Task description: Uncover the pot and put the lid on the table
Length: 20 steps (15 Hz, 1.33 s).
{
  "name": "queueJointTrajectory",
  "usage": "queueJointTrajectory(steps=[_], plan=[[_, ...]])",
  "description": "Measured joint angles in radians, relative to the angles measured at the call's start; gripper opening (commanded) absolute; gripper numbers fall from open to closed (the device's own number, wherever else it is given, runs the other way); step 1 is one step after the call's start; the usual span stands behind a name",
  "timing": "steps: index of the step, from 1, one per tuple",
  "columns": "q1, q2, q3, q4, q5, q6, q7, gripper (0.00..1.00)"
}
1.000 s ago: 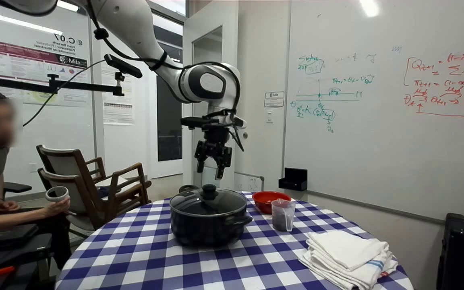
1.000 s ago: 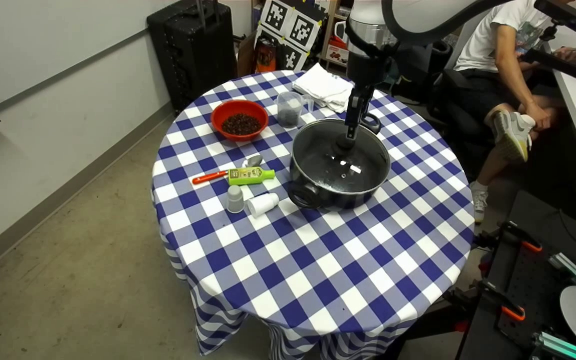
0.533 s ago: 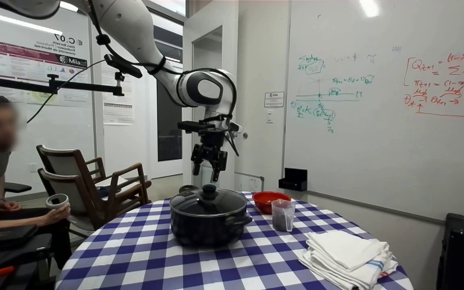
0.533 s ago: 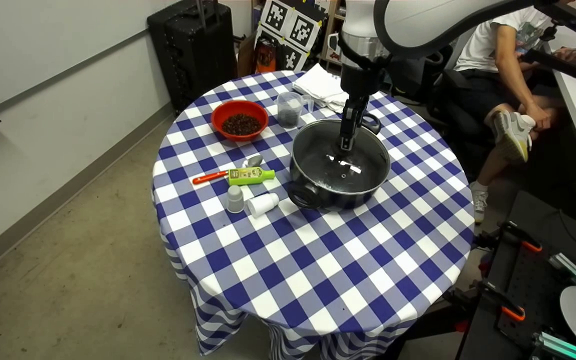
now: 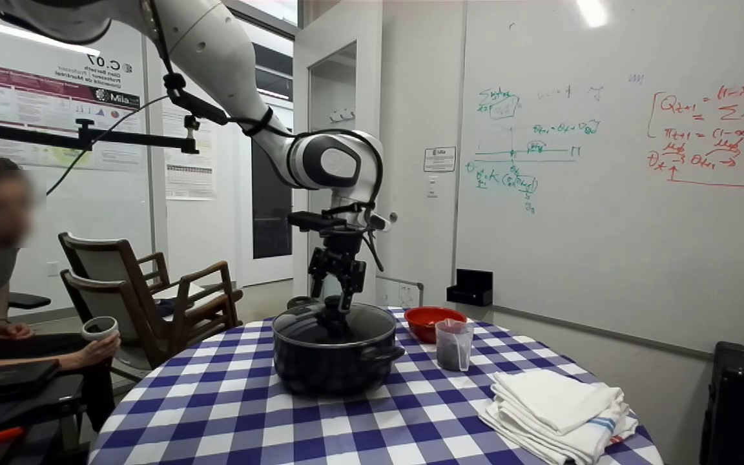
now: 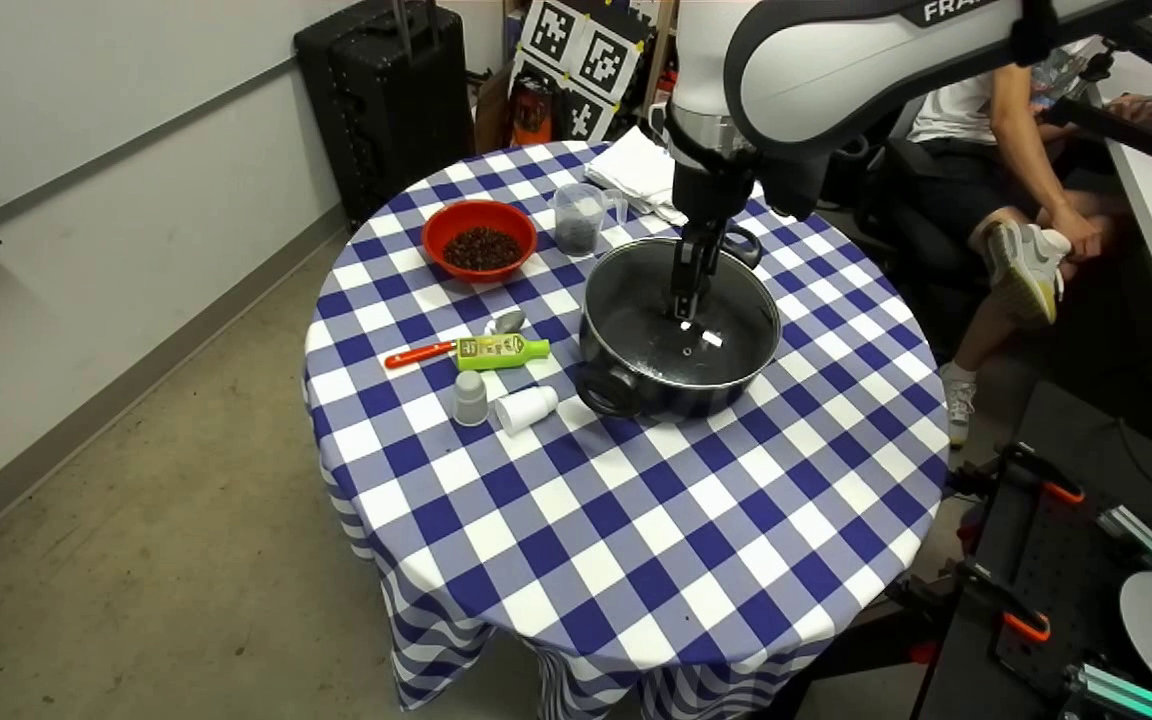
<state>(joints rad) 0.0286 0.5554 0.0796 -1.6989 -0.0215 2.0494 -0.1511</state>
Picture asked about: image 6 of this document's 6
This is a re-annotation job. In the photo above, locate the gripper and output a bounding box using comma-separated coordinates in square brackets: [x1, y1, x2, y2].
[671, 150, 760, 321]

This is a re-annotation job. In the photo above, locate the glass pot lid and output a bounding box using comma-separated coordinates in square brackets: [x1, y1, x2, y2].
[586, 238, 782, 389]

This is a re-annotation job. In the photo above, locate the dark blue cooking pot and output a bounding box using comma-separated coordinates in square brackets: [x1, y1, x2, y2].
[575, 224, 786, 422]

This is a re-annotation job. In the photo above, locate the folded white cloth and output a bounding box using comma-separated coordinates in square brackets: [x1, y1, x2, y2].
[584, 126, 689, 227]

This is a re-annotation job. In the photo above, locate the clear measuring cup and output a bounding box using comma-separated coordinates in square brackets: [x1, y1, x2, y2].
[552, 183, 630, 259]

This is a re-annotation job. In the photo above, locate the black office chair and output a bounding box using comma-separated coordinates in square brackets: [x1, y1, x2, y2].
[834, 100, 989, 293]

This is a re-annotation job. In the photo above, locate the heap of coffee beans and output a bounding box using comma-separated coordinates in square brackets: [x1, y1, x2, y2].
[442, 226, 525, 272]

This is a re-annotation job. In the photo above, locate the green bottle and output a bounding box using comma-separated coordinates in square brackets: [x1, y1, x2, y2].
[454, 333, 552, 373]

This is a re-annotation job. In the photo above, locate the small white bottle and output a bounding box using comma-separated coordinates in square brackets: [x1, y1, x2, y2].
[493, 384, 560, 437]

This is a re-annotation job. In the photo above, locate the orange and black can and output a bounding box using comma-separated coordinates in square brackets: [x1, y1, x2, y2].
[510, 74, 559, 148]

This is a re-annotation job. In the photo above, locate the board with fiducial markers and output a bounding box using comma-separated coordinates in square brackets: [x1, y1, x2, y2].
[510, 0, 655, 143]

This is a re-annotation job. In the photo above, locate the red bowl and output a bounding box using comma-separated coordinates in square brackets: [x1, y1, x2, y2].
[422, 199, 539, 285]

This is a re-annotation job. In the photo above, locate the cardboard box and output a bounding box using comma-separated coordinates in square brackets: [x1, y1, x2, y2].
[474, 64, 517, 154]

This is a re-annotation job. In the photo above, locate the small grey cup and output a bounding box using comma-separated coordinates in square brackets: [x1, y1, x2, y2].
[452, 370, 490, 428]

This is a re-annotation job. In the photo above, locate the blue white checked tablecloth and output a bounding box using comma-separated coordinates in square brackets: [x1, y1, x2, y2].
[302, 140, 953, 720]

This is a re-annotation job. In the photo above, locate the person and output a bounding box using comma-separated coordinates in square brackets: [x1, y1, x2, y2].
[904, 36, 1152, 448]

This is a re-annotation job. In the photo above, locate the black suitcase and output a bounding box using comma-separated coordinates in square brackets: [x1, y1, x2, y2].
[293, 0, 474, 229]

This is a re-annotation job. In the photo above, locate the black and orange clamp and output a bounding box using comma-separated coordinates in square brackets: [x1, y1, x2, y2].
[954, 558, 1053, 644]
[946, 442, 1087, 507]

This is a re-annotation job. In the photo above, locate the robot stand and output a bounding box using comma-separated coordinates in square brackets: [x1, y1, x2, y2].
[911, 440, 1152, 720]

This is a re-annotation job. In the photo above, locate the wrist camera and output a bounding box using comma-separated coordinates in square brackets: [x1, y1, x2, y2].
[756, 148, 833, 223]

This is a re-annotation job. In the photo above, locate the spoon with red handle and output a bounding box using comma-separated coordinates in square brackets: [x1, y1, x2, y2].
[383, 308, 528, 371]

